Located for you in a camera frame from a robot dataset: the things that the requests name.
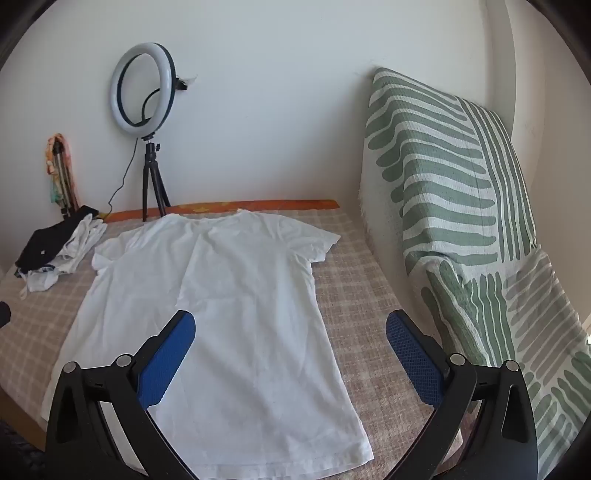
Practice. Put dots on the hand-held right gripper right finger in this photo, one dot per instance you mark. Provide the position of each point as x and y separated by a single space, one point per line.
413 355

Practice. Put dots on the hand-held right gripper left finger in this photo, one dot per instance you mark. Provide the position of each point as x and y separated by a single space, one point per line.
168 355

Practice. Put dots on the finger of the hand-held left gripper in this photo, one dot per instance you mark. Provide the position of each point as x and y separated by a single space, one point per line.
3 314

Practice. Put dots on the white t-shirt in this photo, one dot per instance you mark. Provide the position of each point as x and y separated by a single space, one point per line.
231 295

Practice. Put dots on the pile of white clothes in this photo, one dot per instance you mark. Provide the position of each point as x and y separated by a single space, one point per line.
78 242

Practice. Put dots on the black garment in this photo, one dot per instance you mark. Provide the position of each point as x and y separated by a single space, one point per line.
41 244

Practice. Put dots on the beige plaid blanket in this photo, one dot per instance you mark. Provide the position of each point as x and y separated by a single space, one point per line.
360 286

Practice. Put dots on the folded metal tripod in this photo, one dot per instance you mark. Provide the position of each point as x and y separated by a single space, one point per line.
64 180

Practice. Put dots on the green leaf patterned blanket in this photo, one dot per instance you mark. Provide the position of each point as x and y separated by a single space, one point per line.
438 184

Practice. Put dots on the orange patterned bed sheet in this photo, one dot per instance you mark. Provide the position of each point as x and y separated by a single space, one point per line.
277 204

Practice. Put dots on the black mini tripod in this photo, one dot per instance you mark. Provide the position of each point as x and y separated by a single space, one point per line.
150 161

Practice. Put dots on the black phone holder clip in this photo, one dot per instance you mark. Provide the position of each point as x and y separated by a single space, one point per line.
184 84

